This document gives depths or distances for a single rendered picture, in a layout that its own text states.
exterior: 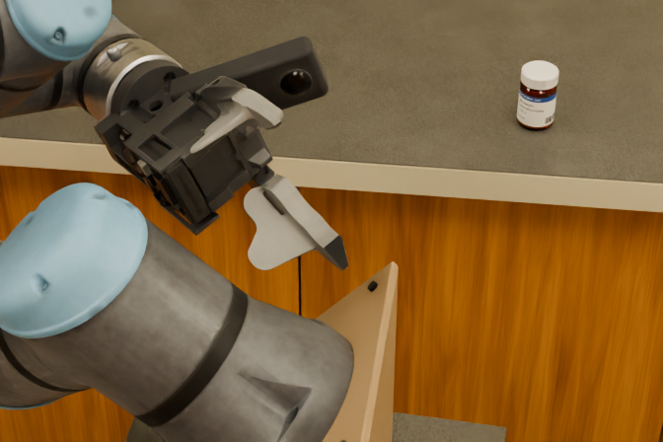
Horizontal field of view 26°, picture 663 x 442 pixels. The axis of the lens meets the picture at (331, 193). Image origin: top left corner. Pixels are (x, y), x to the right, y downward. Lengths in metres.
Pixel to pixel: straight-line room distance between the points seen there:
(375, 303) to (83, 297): 0.23
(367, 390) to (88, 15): 0.32
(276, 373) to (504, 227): 0.68
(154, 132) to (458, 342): 0.78
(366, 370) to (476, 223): 0.64
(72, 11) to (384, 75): 0.74
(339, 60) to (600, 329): 0.44
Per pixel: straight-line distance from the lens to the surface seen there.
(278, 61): 1.07
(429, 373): 1.78
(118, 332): 0.96
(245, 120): 0.96
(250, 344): 0.99
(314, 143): 1.57
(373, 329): 1.03
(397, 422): 1.26
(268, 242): 1.06
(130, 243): 0.96
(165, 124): 1.05
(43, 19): 0.99
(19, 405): 1.15
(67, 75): 1.16
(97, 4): 1.01
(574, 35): 1.78
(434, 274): 1.67
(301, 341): 1.01
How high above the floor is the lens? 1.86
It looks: 38 degrees down
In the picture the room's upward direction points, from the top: straight up
